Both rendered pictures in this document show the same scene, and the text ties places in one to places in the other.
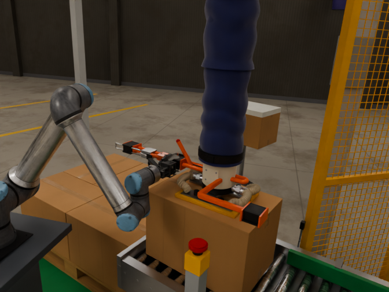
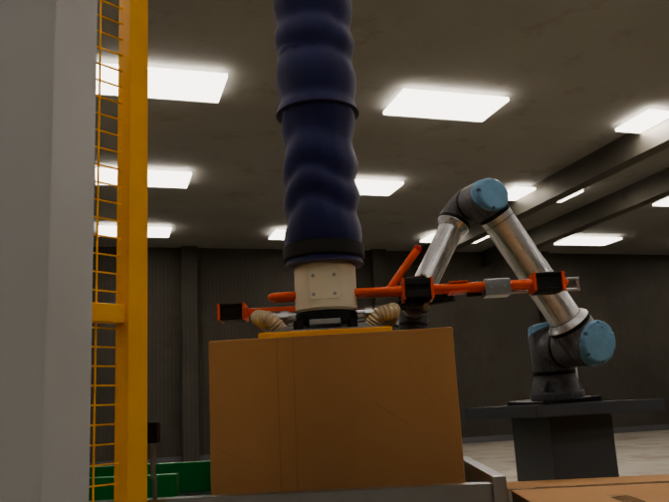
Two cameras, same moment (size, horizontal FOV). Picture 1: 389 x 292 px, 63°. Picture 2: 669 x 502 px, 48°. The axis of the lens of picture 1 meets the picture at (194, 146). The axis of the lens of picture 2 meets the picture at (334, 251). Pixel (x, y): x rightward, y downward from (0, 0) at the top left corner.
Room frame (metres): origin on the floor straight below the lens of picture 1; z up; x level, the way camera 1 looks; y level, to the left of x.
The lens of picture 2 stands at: (3.25, -1.14, 0.76)
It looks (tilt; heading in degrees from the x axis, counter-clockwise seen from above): 12 degrees up; 150
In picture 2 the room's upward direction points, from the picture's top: 3 degrees counter-clockwise
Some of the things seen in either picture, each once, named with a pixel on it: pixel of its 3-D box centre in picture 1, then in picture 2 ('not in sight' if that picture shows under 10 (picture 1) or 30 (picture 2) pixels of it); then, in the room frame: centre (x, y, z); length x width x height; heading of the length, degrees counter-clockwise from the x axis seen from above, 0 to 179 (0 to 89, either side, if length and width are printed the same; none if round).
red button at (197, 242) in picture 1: (198, 247); not in sight; (0.95, -0.03, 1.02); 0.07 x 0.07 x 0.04
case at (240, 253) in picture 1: (211, 227); (338, 416); (1.49, -0.12, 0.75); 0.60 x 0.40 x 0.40; 56
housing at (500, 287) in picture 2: (149, 153); (496, 288); (1.73, 0.26, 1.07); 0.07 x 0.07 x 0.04; 58
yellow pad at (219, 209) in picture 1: (208, 199); not in sight; (1.40, -0.08, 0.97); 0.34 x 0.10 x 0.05; 58
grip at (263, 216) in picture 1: (254, 214); (233, 313); (1.10, -0.25, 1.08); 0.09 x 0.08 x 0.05; 148
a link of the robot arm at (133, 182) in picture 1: (139, 181); (413, 307); (1.36, 0.25, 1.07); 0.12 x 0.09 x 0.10; 147
